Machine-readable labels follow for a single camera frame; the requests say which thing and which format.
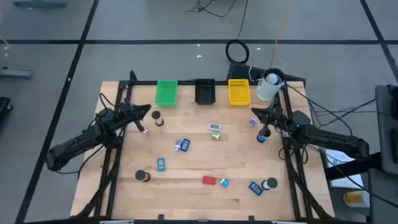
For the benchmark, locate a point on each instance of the purple white plug adapter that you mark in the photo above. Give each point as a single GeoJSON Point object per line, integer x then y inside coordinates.
{"type": "Point", "coordinates": [252, 122]}

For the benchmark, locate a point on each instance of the yellow bottle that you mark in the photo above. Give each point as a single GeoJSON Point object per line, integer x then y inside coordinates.
{"type": "Point", "coordinates": [356, 199]}

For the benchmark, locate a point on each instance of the green plug adapter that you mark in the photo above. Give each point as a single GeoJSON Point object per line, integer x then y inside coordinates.
{"type": "Point", "coordinates": [215, 136]}

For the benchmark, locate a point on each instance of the white paper sheet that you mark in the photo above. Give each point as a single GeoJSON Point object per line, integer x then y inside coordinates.
{"type": "Point", "coordinates": [337, 157]}

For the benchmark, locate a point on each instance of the blue digital thermometer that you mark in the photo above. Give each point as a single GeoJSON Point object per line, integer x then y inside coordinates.
{"type": "Point", "coordinates": [185, 145]}
{"type": "Point", "coordinates": [256, 188]}

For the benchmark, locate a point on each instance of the hourglass with blue sand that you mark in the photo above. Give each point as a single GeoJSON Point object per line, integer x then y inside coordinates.
{"type": "Point", "coordinates": [261, 139]}

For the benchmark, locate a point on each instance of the black plastic basket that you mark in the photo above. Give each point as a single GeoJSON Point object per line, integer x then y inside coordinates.
{"type": "Point", "coordinates": [205, 93]}

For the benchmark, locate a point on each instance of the red white plug adapter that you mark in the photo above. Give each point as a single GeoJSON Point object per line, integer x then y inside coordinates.
{"type": "Point", "coordinates": [146, 132]}

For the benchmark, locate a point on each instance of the white cylindrical air purifier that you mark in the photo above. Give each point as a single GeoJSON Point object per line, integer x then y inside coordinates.
{"type": "Point", "coordinates": [267, 90]}

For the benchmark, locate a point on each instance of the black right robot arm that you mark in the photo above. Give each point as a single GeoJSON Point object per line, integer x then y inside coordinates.
{"type": "Point", "coordinates": [335, 140]}

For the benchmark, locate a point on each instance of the light blue plug adapter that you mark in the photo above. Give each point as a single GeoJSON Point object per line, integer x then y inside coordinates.
{"type": "Point", "coordinates": [224, 183]}

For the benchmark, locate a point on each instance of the black aluminium table frame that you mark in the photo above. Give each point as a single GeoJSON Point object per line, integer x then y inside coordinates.
{"type": "Point", "coordinates": [186, 82]}

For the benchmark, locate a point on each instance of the grey floor plate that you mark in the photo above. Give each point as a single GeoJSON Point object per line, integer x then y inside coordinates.
{"type": "Point", "coordinates": [37, 3]}

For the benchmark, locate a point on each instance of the black diagonal beam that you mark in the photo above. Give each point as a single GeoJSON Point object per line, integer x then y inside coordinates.
{"type": "Point", "coordinates": [351, 166]}

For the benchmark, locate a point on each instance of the silver arm base bracket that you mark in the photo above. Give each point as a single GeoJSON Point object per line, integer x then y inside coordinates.
{"type": "Point", "coordinates": [285, 134]}

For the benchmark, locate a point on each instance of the teal digital thermometer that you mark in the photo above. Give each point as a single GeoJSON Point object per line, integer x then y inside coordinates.
{"type": "Point", "coordinates": [161, 165]}

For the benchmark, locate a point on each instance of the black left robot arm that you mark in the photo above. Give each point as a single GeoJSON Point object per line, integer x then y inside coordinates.
{"type": "Point", "coordinates": [77, 141]}

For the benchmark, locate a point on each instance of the green plastic basket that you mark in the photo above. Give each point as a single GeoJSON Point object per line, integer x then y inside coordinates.
{"type": "Point", "coordinates": [166, 93]}

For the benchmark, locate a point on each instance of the hourglass with orange sand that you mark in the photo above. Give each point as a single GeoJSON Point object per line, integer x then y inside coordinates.
{"type": "Point", "coordinates": [155, 114]}

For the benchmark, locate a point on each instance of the grey floor stand base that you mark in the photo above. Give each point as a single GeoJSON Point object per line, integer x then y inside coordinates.
{"type": "Point", "coordinates": [15, 73]}

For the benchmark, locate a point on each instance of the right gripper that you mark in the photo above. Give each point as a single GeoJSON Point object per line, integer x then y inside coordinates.
{"type": "Point", "coordinates": [276, 119]}

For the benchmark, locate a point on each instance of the black perforated plate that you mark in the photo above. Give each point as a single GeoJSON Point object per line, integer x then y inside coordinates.
{"type": "Point", "coordinates": [241, 72]}

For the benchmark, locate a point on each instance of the grey desk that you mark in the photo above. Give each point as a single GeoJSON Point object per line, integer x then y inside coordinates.
{"type": "Point", "coordinates": [384, 140]}

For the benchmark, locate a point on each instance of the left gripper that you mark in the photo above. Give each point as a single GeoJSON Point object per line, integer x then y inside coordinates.
{"type": "Point", "coordinates": [129, 117]}

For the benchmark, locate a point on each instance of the hourglass with red sand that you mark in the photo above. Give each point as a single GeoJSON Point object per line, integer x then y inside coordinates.
{"type": "Point", "coordinates": [140, 175]}

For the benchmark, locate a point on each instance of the black floor object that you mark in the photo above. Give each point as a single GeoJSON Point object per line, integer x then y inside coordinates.
{"type": "Point", "coordinates": [3, 107]}

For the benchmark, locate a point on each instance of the yellow plastic basket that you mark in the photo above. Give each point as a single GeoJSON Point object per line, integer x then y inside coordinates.
{"type": "Point", "coordinates": [239, 93]}

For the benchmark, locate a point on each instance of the white digital thermometer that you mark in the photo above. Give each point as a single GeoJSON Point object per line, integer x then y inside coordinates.
{"type": "Point", "coordinates": [214, 127]}

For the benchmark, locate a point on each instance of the red digital thermometer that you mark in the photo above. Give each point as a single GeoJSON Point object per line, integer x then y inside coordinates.
{"type": "Point", "coordinates": [209, 180]}

